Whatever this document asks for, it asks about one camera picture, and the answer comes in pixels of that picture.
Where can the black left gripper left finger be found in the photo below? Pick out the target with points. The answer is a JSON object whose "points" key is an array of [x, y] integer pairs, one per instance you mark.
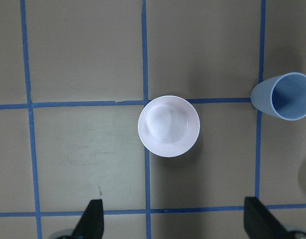
{"points": [[90, 225]]}

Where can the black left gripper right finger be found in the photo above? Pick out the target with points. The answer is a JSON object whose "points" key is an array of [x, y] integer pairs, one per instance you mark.
{"points": [[259, 223]]}

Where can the blue cup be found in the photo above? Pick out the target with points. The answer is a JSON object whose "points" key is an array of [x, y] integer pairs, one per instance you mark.
{"points": [[282, 96]]}

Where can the pink bowl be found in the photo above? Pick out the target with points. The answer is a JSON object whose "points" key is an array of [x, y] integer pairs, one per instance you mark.
{"points": [[168, 126]]}

